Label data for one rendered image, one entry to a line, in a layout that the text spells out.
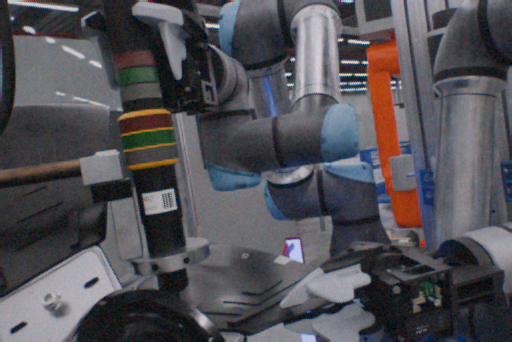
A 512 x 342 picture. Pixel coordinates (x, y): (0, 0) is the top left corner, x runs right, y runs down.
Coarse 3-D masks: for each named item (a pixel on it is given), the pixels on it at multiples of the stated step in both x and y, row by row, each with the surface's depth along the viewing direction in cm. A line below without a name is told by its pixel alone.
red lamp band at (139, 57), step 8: (120, 56) 36; (128, 56) 36; (136, 56) 36; (144, 56) 36; (152, 56) 37; (120, 64) 36; (128, 64) 36; (136, 64) 36; (144, 64) 36; (152, 64) 37
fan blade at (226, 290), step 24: (216, 264) 58; (240, 264) 58; (264, 264) 58; (288, 264) 59; (192, 288) 52; (216, 288) 51; (240, 288) 50; (264, 288) 49; (288, 288) 51; (216, 312) 44; (240, 312) 44; (264, 312) 44; (288, 312) 44
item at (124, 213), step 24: (96, 168) 35; (120, 168) 36; (96, 192) 35; (120, 192) 35; (120, 216) 36; (120, 240) 36; (192, 240) 40; (144, 264) 35; (168, 264) 35; (192, 264) 36
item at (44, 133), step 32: (32, 128) 46; (64, 128) 47; (96, 128) 48; (0, 160) 42; (32, 160) 42; (64, 160) 43; (0, 192) 40; (32, 192) 40; (64, 192) 40; (0, 224) 38; (32, 224) 38; (64, 224) 37; (96, 224) 38; (0, 256) 36; (32, 256) 36; (64, 256) 35; (0, 288) 34
